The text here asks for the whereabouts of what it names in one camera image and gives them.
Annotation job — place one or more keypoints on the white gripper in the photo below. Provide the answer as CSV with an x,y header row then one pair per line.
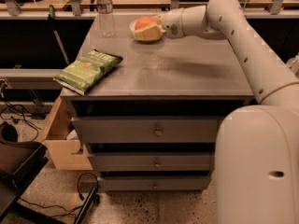
x,y
172,23

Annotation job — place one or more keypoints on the orange fruit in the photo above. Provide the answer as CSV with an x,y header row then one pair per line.
x,y
144,22

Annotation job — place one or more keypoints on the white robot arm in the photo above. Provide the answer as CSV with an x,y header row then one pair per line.
x,y
257,146

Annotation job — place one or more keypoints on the white paper bowl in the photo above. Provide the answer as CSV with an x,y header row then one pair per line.
x,y
132,25

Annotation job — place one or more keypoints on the clear plastic water bottle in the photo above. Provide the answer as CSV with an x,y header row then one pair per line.
x,y
106,18

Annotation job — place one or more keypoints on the green chip bag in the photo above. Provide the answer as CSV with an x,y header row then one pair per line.
x,y
83,73

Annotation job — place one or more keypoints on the grey drawer cabinet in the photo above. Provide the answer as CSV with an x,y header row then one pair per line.
x,y
151,123

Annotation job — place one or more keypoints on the open wooden drawer box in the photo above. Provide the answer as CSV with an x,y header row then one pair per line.
x,y
66,151

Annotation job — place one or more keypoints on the black chair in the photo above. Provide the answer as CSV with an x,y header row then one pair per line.
x,y
20,163

